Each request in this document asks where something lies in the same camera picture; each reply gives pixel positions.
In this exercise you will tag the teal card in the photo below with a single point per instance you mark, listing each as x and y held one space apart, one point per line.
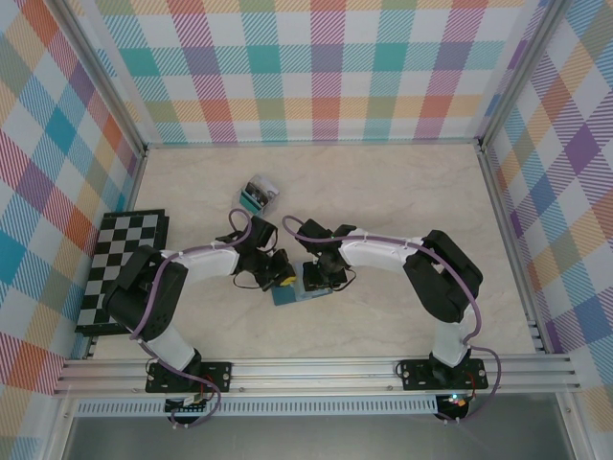
250 202

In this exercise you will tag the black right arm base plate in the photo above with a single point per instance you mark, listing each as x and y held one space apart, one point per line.
416 374

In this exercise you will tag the dark brown card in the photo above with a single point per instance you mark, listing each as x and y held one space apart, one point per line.
256 190

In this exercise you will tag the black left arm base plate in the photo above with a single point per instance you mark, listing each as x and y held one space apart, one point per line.
218 376

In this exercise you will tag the grey metal panel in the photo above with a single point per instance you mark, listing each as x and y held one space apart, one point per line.
311 438

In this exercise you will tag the wide aluminium mounting rail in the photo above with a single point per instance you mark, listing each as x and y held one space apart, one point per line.
311 374

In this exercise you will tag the aluminium frame leg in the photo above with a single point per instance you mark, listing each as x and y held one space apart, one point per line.
567 431
57 431

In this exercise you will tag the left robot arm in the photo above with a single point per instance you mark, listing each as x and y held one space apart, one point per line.
206 261

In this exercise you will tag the teal card holder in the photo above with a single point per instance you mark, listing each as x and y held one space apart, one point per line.
285 297

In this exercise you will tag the thin aluminium wall rail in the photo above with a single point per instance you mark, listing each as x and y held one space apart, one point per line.
311 143

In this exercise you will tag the black silver chessboard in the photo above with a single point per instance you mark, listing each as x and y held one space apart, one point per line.
124 230

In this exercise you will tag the aluminium side rail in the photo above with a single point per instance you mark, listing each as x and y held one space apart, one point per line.
504 215

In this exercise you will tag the clear plastic box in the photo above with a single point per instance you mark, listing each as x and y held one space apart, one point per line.
272 199

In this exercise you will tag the aluminium corner post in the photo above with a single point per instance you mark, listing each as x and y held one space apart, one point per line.
518 72
105 76

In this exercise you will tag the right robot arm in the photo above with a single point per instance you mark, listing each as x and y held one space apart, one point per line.
378 251

